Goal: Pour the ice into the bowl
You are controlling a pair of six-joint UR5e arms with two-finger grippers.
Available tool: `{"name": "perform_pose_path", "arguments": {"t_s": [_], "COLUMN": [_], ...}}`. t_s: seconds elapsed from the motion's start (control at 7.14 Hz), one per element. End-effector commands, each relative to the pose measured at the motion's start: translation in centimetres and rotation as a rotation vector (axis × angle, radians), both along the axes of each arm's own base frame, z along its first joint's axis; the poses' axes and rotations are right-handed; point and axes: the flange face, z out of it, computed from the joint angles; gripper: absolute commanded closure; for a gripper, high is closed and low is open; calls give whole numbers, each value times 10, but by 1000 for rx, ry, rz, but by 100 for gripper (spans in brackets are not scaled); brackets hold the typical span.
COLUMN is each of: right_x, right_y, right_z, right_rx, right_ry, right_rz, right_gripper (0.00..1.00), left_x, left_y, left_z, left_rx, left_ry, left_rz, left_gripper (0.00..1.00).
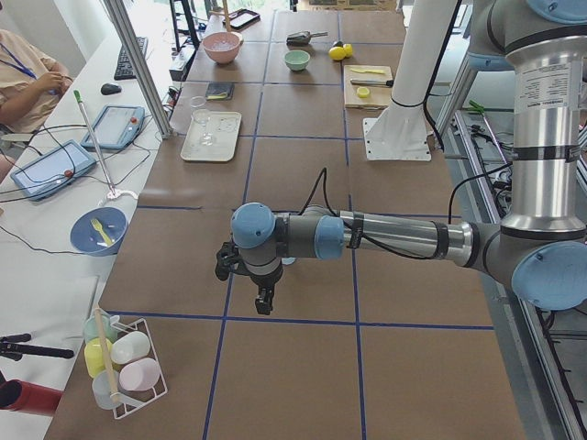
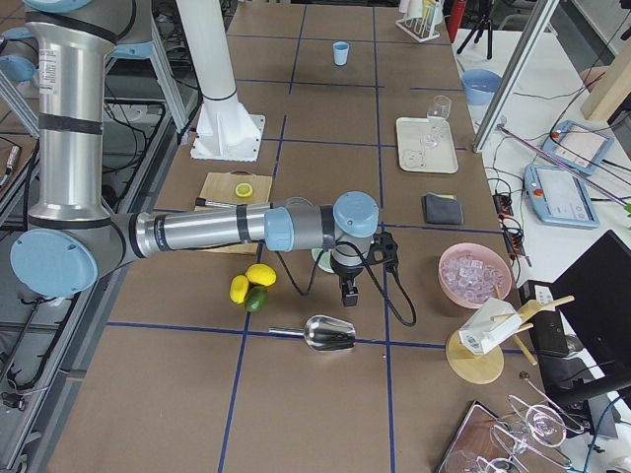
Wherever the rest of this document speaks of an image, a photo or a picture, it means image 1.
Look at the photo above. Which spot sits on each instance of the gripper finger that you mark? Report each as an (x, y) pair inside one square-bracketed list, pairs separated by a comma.
[(269, 299), (260, 301)]

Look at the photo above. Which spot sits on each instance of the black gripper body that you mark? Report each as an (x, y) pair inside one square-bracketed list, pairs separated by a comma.
[(265, 283)]

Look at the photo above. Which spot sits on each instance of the green ceramic bowl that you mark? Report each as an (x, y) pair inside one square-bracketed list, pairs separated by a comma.
[(296, 60)]

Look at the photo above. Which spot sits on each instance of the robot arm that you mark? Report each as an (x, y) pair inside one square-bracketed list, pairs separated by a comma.
[(538, 249)]

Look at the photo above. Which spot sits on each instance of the blue bowl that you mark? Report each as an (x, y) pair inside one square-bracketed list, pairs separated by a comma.
[(85, 239)]

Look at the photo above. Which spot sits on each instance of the pink bowl with ice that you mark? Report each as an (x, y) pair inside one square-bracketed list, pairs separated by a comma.
[(222, 47)]

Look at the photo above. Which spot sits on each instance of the metal ice scoop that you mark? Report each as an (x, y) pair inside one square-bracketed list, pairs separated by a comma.
[(303, 37)]

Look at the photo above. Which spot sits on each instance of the white cup in rack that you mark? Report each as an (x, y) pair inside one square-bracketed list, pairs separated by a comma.
[(130, 347)]

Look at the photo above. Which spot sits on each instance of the pink cup in rack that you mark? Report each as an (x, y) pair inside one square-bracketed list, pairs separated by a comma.
[(140, 375)]

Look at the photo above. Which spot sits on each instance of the cream bear tray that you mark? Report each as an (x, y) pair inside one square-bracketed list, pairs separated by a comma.
[(225, 127)]

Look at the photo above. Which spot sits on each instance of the clear wine glass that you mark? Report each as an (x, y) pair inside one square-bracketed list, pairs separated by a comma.
[(202, 117)]

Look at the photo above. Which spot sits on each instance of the green cup in rack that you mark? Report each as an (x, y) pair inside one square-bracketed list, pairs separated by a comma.
[(110, 321)]

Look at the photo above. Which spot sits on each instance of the translucent cup in rack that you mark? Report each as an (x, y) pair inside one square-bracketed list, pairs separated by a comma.
[(102, 392)]

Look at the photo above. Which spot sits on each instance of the yellow cup in rack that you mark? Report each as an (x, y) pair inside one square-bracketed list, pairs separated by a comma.
[(93, 357)]

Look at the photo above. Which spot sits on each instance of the yellow plastic fork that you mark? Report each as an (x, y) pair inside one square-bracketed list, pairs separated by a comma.
[(98, 227)]

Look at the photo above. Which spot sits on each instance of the small clear glass dish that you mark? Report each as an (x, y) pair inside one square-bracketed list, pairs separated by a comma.
[(197, 102)]

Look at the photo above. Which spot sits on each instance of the grey folded cloth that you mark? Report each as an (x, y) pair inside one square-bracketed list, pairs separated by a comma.
[(219, 91)]

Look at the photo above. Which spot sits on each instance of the white mounting column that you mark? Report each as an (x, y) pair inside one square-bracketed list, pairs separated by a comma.
[(399, 133)]

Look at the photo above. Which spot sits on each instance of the lemon half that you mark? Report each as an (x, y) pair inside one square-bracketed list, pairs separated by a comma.
[(363, 92)]

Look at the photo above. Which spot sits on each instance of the far blue tablet pendant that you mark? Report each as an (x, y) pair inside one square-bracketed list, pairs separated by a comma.
[(117, 125)]

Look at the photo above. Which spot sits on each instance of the blue tablet pendant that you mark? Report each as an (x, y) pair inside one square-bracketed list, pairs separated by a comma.
[(117, 125), (48, 174)]

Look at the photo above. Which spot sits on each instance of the wooden cutting board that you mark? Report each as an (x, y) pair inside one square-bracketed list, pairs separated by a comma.
[(380, 96)]

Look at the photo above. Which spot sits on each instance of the yellow plastic knife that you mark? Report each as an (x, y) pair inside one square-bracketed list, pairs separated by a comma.
[(371, 71)]

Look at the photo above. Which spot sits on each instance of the whole yellow lemon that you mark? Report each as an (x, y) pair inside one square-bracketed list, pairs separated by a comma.
[(337, 53)]

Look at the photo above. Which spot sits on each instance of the black computer mouse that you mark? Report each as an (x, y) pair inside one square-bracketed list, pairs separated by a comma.
[(110, 88)]

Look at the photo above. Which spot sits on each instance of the near blue tablet pendant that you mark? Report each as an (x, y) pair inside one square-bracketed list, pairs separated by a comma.
[(48, 174)]

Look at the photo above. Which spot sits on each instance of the black tripod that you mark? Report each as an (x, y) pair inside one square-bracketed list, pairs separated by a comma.
[(15, 347)]

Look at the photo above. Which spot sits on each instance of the black tray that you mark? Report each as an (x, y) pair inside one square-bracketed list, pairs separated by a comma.
[(242, 18)]

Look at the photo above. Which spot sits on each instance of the red cylinder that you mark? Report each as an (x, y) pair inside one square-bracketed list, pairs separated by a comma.
[(26, 397)]

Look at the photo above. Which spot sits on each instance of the metal rod green tip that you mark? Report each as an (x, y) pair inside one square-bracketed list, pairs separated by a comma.
[(113, 192)]

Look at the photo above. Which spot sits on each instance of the wooden paper towel stand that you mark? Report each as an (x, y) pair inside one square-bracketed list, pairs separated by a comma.
[(226, 15)]

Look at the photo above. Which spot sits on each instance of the seated person beige shirt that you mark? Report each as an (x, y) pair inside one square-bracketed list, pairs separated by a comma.
[(32, 84)]

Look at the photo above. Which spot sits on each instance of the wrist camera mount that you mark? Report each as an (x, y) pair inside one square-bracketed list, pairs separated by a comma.
[(229, 261)]

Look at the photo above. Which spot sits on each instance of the white wire cup rack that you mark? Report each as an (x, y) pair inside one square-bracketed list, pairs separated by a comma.
[(132, 401)]

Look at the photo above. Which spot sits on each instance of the wooden rack handle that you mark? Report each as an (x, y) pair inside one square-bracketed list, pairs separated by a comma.
[(112, 381)]

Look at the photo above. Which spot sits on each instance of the metal handled knife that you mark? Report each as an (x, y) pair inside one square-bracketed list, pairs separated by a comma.
[(372, 83)]

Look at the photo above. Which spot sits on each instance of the aluminium frame post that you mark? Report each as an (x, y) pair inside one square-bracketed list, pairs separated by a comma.
[(121, 21)]

